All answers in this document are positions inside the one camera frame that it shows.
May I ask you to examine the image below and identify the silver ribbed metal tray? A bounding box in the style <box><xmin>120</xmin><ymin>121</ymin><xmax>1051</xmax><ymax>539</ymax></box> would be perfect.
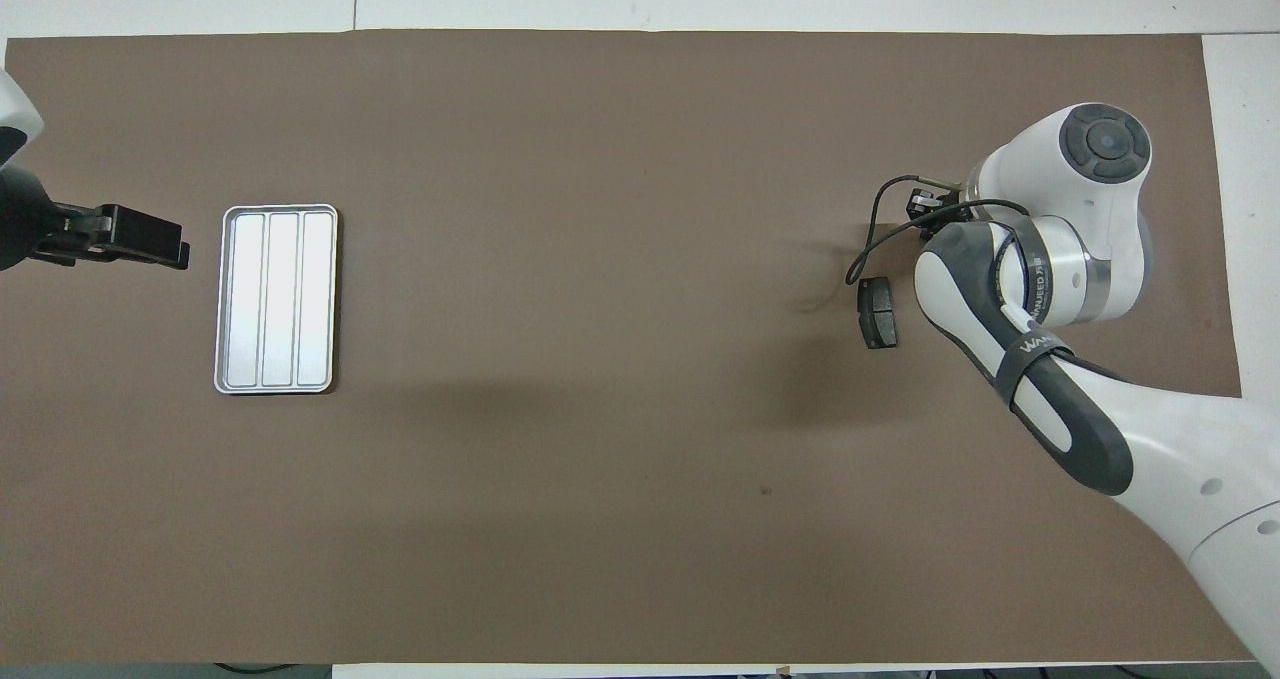
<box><xmin>213</xmin><ymin>204</ymin><xmax>340</xmax><ymax>396</ymax></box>

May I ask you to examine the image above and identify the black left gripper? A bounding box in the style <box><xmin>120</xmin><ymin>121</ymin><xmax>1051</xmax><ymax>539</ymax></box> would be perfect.
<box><xmin>55</xmin><ymin>205</ymin><xmax>192</xmax><ymax>271</ymax></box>

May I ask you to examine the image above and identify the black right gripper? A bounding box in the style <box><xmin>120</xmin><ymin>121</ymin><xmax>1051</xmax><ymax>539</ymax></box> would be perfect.
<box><xmin>906</xmin><ymin>187</ymin><xmax>966</xmax><ymax>230</ymax></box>

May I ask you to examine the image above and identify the brown table mat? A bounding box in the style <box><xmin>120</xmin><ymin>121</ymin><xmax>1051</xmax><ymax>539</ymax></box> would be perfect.
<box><xmin>0</xmin><ymin>29</ymin><xmax>1271</xmax><ymax>665</ymax></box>

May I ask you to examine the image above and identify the dark rectangular brake pad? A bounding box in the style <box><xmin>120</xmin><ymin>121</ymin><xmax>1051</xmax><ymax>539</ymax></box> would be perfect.
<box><xmin>857</xmin><ymin>276</ymin><xmax>899</xmax><ymax>351</ymax></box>

